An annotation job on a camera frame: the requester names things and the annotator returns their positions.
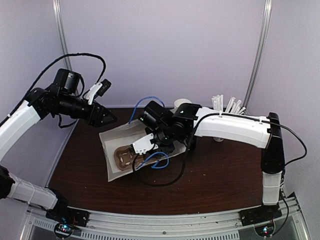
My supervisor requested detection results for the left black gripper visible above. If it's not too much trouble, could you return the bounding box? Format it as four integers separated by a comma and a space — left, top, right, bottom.
58, 93, 118, 128

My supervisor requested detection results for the blue checkered paper bag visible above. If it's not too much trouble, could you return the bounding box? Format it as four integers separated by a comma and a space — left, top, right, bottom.
99, 115, 186, 182

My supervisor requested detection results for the stack of black lids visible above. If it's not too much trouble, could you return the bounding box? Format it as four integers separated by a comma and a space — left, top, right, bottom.
185, 136, 197, 152

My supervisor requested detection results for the stack of paper cups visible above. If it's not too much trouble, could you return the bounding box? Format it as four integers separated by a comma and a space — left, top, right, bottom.
174, 98, 192, 108

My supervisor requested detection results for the cardboard cup carrier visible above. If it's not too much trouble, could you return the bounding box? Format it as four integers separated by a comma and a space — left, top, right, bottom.
113, 145, 149, 171

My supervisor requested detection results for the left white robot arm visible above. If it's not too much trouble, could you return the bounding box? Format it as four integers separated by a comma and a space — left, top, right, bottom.
0, 68, 117, 222

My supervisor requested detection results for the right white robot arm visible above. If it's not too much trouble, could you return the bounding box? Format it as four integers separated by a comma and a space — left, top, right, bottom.
132, 101, 285, 221

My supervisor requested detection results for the white cup holding straws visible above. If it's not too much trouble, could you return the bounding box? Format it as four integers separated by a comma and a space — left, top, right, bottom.
213, 137, 224, 142

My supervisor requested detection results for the bundle of white straws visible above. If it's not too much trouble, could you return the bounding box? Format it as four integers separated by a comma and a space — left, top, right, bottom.
211, 94, 246, 115

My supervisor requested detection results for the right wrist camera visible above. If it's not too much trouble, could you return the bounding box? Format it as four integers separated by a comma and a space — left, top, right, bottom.
128, 133, 159, 155

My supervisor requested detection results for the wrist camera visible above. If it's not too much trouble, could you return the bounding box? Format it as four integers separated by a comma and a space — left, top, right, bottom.
84, 79, 112, 105
128, 133, 159, 155

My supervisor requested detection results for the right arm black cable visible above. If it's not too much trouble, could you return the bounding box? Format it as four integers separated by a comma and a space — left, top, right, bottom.
132, 112, 308, 187

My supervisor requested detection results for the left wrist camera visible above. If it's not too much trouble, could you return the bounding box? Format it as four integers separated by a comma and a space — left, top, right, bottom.
84, 79, 112, 105

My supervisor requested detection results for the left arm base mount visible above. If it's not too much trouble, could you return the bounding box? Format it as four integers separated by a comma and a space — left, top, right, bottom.
43, 200, 90, 227

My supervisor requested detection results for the aluminium front rail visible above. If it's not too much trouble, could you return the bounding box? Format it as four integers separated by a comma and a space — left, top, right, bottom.
20, 192, 306, 240

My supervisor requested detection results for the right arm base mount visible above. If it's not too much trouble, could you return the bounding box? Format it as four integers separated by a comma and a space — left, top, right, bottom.
239, 201, 283, 227

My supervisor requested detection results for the left aluminium post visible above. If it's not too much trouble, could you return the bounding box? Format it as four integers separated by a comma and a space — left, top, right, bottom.
52, 0, 69, 55

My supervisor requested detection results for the aluminium post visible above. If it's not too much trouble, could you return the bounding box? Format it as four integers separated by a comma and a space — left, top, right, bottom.
52, 0, 69, 55
243, 0, 273, 108

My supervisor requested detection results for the right aluminium post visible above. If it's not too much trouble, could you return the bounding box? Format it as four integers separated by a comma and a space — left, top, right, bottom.
243, 0, 273, 108

